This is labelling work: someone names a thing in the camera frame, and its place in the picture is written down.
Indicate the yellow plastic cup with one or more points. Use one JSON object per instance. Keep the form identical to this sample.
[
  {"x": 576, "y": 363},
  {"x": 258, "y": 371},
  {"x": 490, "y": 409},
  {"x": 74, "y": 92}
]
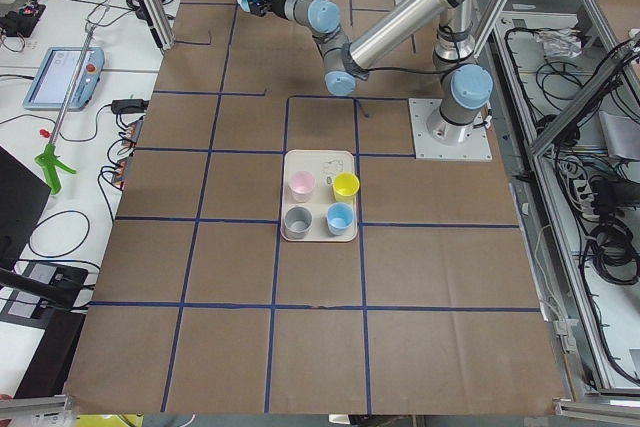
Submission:
[{"x": 345, "y": 186}]

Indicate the grey plastic cup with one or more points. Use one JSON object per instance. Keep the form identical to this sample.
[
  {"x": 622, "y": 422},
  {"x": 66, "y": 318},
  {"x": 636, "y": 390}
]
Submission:
[{"x": 297, "y": 222}]

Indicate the light blue cup tray edge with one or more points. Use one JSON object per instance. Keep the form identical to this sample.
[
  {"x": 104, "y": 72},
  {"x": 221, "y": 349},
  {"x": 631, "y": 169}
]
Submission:
[{"x": 340, "y": 217}]

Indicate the pink plastic cup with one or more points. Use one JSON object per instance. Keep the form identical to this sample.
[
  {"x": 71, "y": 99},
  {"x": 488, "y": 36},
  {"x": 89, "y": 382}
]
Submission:
[{"x": 302, "y": 185}]

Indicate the cream plastic tray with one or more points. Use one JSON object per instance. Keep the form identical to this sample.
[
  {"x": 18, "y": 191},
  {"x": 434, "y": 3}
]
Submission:
[{"x": 324, "y": 165}]

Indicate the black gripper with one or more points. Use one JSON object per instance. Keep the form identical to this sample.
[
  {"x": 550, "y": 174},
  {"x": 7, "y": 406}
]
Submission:
[{"x": 276, "y": 1}]

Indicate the green handled reacher grabber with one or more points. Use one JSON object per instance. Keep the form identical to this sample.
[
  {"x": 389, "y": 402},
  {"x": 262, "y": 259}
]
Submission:
[{"x": 48, "y": 161}]

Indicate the black power adapter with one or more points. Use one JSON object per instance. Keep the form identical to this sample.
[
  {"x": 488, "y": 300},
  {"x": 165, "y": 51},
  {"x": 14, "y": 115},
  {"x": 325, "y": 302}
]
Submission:
[{"x": 129, "y": 106}]

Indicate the blue teach pendant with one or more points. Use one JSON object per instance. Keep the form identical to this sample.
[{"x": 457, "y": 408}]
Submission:
[{"x": 50, "y": 85}]

